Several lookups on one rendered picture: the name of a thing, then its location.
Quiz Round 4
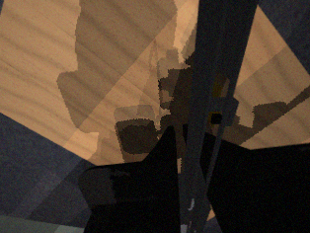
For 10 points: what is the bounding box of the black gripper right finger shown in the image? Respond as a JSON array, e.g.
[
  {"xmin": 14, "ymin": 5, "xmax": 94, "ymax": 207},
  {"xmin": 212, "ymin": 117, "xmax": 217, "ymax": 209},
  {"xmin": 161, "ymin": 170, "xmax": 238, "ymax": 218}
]
[{"xmin": 199, "ymin": 132, "xmax": 310, "ymax": 233}]

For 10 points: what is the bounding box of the light brown wooden board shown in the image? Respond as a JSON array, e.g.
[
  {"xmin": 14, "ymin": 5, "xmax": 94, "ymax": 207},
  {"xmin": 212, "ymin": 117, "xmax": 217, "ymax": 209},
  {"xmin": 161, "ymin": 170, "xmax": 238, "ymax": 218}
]
[{"xmin": 0, "ymin": 0, "xmax": 310, "ymax": 174}]

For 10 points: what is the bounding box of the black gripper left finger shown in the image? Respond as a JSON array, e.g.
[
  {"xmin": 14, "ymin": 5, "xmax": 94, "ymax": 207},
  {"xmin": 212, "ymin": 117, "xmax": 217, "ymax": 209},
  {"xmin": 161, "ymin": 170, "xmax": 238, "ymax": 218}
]
[{"xmin": 78, "ymin": 125, "xmax": 181, "ymax": 233}]

